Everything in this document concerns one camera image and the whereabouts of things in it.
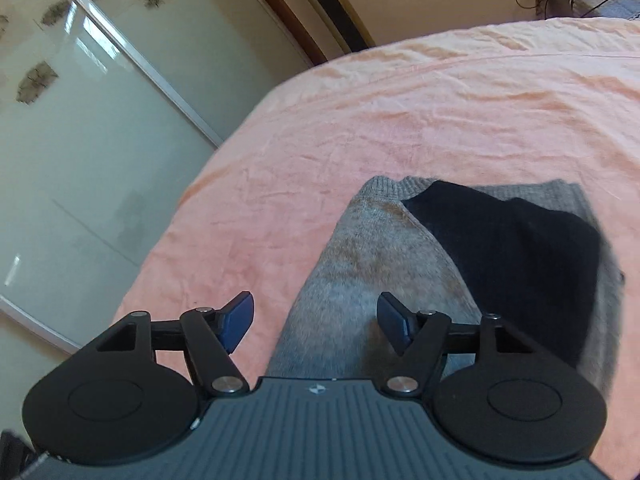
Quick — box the glass wardrobe sliding door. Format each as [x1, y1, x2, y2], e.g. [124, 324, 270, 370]
[0, 0, 315, 357]

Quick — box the dark door frame strip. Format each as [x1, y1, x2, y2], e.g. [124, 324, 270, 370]
[287, 0, 377, 54]

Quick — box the dark navy garment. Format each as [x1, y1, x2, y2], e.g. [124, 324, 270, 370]
[401, 180, 602, 368]

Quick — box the pink bed sheet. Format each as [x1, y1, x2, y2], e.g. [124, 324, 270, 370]
[107, 16, 640, 480]

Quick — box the grey knit sweater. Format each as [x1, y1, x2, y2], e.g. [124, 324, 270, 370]
[265, 176, 624, 401]

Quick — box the brown wooden door frame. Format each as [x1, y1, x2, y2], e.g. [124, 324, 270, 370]
[232, 0, 329, 67]

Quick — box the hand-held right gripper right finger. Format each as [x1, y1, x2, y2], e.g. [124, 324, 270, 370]
[376, 291, 538, 396]

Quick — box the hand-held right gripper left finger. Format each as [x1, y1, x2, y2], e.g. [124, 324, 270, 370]
[95, 290, 255, 397]

